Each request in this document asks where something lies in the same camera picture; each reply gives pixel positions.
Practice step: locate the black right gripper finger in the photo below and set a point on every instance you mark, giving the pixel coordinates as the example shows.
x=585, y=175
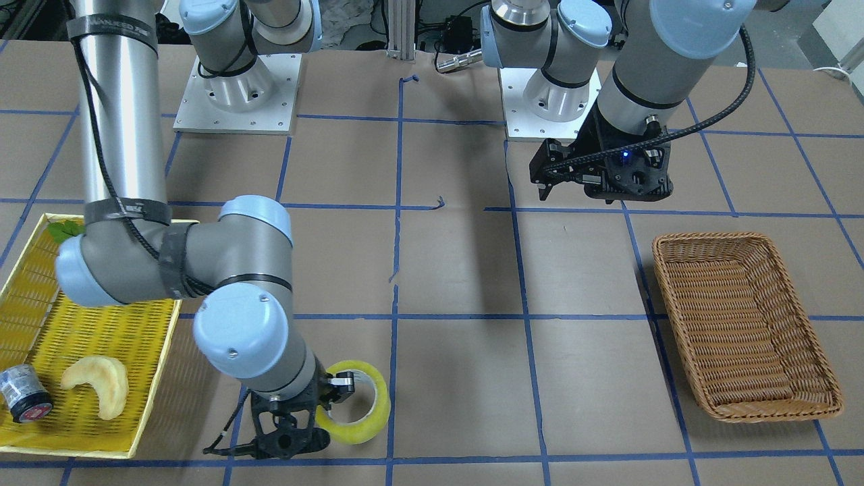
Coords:
x=340, y=386

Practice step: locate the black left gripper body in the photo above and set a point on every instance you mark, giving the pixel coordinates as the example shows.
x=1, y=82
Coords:
x=586, y=154

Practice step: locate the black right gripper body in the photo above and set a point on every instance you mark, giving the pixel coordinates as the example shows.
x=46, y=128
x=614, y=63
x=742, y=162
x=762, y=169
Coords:
x=318, y=396

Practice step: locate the yellow tape roll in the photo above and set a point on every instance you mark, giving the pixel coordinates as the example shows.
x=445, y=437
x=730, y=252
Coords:
x=360, y=417

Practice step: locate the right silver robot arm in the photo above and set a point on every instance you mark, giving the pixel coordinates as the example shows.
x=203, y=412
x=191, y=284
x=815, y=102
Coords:
x=132, y=250

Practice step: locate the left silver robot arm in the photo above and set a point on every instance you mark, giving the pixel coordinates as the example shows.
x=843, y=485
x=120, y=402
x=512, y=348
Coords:
x=622, y=150

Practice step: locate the pale yellow toy banana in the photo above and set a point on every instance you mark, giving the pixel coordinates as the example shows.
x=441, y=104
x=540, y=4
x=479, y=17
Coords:
x=104, y=374

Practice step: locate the brown wicker basket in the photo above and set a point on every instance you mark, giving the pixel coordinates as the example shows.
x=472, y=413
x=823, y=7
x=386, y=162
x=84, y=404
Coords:
x=748, y=348

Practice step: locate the yellow woven basket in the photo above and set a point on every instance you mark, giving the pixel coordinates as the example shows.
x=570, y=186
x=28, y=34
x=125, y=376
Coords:
x=42, y=327

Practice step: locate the black cylindrical can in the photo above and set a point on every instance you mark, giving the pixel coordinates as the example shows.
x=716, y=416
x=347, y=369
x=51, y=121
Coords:
x=25, y=396

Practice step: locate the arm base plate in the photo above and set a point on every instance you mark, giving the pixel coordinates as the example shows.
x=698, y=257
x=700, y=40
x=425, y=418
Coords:
x=260, y=101
x=536, y=109

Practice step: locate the aluminium frame post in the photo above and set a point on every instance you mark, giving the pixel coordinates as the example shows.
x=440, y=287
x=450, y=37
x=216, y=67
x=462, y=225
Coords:
x=401, y=27

